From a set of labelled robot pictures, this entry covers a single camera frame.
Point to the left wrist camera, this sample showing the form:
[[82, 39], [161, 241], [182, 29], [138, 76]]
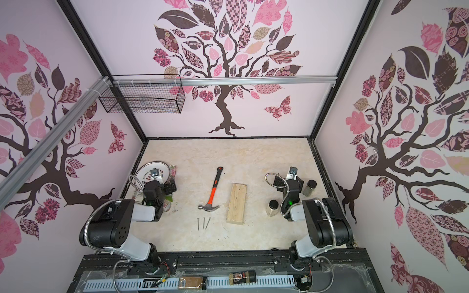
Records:
[[156, 175]]

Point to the wooden block with nails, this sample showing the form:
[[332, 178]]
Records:
[[236, 206]]

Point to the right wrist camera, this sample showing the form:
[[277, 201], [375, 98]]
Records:
[[292, 173]]

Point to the rear aluminium rail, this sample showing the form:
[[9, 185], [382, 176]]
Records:
[[230, 81]]

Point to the black wire basket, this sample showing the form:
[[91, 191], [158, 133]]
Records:
[[144, 93]]

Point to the white slotted cable duct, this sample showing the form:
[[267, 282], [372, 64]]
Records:
[[138, 285]]

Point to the glass jar black lid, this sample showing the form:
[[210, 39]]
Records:
[[272, 208]]

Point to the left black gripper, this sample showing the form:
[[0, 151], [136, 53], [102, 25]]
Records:
[[170, 189]]

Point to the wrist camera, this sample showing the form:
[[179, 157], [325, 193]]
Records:
[[156, 175], [292, 173]]

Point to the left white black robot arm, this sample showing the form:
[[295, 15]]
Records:
[[108, 227]]

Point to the white round plate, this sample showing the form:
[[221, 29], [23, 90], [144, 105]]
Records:
[[143, 174]]

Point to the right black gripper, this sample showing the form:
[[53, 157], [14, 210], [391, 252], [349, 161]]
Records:
[[290, 183]]

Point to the floral cloth mat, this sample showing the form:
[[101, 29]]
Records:
[[139, 196]]

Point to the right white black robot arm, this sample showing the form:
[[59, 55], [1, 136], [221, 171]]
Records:
[[327, 226]]

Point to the left aluminium rail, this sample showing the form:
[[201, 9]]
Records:
[[17, 178]]

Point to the aluminium rail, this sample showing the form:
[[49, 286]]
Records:
[[230, 81], [17, 178]]

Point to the red black claw hammer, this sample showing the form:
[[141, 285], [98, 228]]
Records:
[[208, 207]]

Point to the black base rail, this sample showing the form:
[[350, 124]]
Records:
[[337, 271]]

